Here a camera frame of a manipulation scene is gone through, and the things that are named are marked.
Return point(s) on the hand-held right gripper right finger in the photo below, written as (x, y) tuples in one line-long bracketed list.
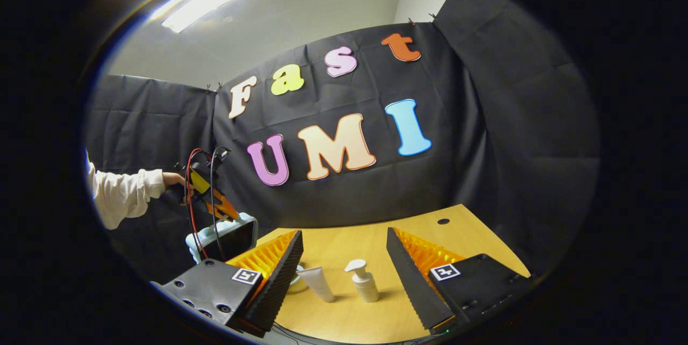
[(411, 280)]

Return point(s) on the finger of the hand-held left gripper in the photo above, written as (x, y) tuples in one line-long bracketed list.
[(224, 206)]

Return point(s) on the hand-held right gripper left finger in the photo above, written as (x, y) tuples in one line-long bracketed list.
[(282, 280)]

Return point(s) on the light blue suitcase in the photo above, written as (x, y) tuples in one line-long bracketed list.
[(236, 237)]

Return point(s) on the white squeeze tube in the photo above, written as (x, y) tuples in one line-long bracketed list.
[(318, 283)]

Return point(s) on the white pump bottle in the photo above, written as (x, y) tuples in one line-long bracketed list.
[(364, 286)]

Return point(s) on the black backdrop cloth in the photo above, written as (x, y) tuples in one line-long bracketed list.
[(457, 146)]

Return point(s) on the ceiling light panel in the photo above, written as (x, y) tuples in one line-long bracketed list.
[(212, 0)]

